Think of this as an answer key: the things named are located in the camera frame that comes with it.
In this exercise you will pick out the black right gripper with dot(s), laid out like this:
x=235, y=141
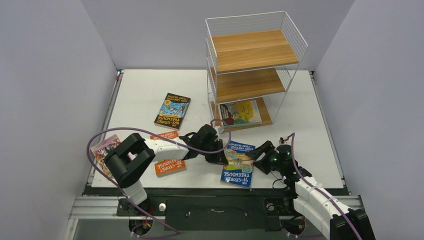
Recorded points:
x=266, y=156

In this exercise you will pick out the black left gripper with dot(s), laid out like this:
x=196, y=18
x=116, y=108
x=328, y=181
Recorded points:
x=219, y=158

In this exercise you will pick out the black 169-storey treehouse book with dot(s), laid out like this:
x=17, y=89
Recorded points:
x=172, y=111

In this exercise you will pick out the white wire wooden shelf rack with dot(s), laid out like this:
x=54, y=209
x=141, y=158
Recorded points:
x=252, y=57

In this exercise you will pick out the blue 91-storey treehouse book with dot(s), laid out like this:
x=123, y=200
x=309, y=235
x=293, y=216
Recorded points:
x=239, y=170

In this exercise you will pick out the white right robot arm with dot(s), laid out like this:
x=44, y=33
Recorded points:
x=334, y=219

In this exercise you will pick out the aluminium frame rail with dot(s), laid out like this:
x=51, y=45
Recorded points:
x=189, y=213

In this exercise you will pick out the pink book at table edge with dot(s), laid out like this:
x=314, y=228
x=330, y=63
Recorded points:
x=102, y=149

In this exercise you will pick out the yellow Brideshead Revisited book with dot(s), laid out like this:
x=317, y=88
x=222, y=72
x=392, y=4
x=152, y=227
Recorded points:
x=240, y=114

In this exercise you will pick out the orange 78-storey treehouse book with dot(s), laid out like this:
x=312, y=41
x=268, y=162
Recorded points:
x=169, y=166

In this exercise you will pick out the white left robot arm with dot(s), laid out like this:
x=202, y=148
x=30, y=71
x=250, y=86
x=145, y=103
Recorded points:
x=129, y=160

